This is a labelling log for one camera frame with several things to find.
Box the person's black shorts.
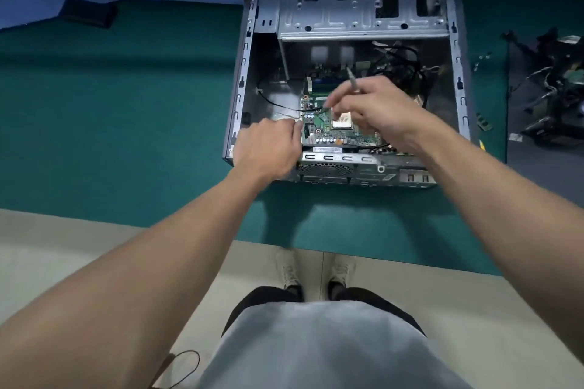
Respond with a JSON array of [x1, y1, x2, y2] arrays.
[[222, 286, 428, 337]]

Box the thin black floor cable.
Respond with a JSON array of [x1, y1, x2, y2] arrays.
[[150, 349, 201, 389]]

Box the hard drive with cables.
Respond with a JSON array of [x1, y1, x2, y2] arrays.
[[536, 28, 584, 98]]

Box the person's left forearm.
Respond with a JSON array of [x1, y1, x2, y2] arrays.
[[0, 170, 274, 389]]

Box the thin black wire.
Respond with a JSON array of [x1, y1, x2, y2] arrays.
[[256, 85, 329, 112]]

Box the green floor mat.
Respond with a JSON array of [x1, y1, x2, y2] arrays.
[[0, 0, 584, 277]]

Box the black flat base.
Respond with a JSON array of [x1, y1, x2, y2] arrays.
[[59, 0, 119, 29]]

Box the person's right shoe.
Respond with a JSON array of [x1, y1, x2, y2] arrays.
[[326, 254, 356, 295]]

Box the thick black case cable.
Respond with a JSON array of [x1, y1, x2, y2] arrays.
[[372, 44, 432, 109]]

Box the black side panel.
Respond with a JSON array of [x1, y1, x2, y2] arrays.
[[505, 37, 584, 210]]

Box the green motherboard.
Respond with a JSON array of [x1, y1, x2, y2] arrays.
[[299, 66, 393, 150]]

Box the silver metal drive cage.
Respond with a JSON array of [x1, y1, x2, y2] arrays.
[[277, 0, 450, 42]]

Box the black processor cooler fan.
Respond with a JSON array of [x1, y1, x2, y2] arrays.
[[522, 97, 584, 148]]

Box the person's left hand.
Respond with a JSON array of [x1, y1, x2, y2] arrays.
[[231, 119, 305, 184]]

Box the black data cable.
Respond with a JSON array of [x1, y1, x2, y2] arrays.
[[501, 30, 537, 59]]

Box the person's right hand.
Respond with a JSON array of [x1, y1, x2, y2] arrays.
[[326, 75, 440, 153]]

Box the person's right forearm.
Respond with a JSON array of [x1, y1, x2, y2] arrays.
[[410, 119, 584, 362]]

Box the slim grey screwdriver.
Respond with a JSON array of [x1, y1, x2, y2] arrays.
[[345, 66, 362, 96]]

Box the desktop computer case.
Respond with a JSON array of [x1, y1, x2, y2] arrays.
[[222, 0, 473, 188]]

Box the person's white shirt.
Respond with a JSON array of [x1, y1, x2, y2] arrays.
[[196, 301, 473, 389]]

